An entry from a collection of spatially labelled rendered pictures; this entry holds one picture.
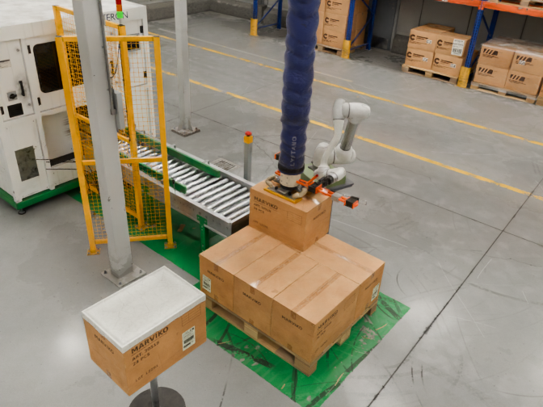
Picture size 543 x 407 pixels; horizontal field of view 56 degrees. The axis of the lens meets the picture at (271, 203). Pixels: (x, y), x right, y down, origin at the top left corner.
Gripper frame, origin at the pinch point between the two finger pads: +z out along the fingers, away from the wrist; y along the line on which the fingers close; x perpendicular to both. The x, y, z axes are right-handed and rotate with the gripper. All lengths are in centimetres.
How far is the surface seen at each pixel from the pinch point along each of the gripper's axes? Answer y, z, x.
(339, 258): 54, 4, -33
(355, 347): 108, 33, -73
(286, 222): 31.6, 18.3, 14.5
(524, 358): 108, -49, -184
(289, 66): -97, 11, 27
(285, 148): -31.2, 10.9, 25.9
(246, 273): 53, 71, 12
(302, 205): 13.5, 11.5, 4.3
